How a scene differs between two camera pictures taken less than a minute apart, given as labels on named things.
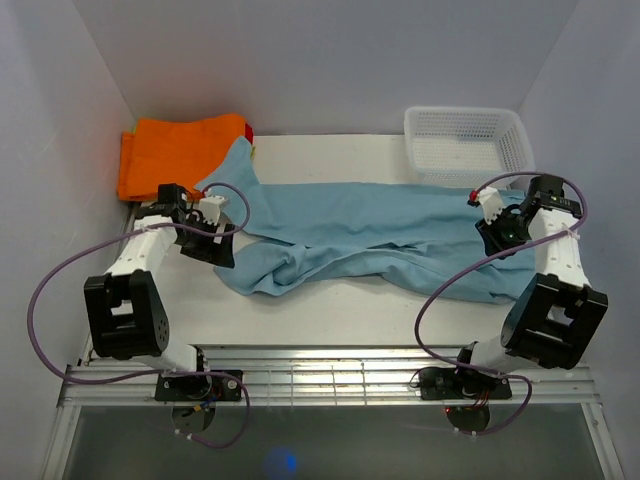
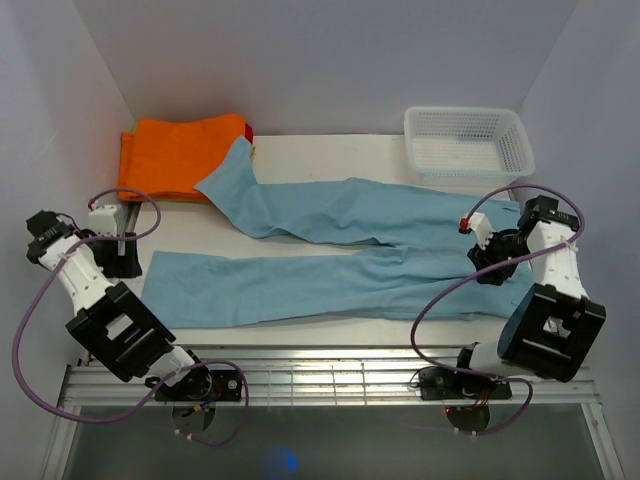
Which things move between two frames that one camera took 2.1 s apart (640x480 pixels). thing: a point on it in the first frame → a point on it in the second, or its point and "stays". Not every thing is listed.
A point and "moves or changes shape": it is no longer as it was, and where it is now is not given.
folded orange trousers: (162, 152) stays
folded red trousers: (249, 133) stays
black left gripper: (219, 254) → (122, 267)
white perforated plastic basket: (471, 147) stays
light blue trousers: (300, 238) moves or changes shape
